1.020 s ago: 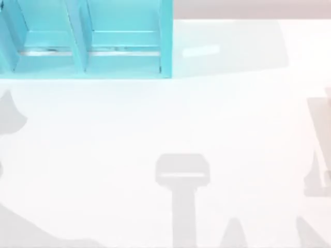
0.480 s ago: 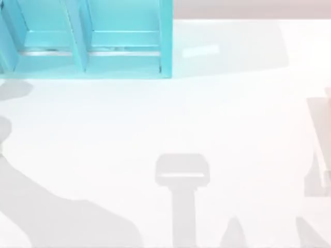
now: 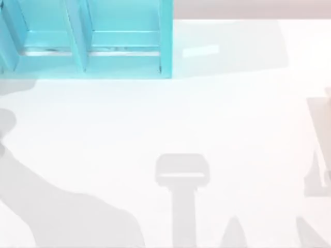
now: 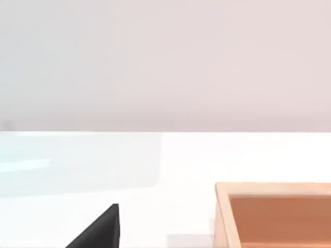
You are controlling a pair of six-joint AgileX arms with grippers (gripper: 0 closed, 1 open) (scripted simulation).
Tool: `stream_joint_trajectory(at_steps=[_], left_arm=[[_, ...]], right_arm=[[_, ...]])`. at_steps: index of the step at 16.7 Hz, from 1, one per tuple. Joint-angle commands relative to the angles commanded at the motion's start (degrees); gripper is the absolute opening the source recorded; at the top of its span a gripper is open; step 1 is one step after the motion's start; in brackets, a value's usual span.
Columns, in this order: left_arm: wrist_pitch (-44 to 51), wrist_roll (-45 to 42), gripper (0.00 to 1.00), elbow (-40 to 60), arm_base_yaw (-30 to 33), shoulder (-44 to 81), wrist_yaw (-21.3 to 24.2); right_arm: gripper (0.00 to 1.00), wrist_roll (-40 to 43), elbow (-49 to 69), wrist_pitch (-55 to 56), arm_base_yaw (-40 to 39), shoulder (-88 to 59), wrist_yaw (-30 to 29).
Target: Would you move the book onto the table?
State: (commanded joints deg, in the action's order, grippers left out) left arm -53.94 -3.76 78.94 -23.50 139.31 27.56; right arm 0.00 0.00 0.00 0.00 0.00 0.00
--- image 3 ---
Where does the light blue rack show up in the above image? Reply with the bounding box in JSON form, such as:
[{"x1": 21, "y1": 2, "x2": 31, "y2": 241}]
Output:
[{"x1": 0, "y1": 0, "x2": 174, "y2": 79}]

